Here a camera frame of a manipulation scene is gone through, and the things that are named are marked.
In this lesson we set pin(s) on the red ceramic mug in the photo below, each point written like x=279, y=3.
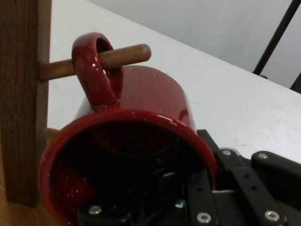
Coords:
x=150, y=94

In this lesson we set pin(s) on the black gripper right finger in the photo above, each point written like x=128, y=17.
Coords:
x=258, y=193

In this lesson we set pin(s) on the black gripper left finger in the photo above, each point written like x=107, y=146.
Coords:
x=141, y=202

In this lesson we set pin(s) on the wooden mug tree stand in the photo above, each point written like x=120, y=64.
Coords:
x=21, y=94

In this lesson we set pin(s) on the black tripod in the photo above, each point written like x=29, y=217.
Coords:
x=275, y=40

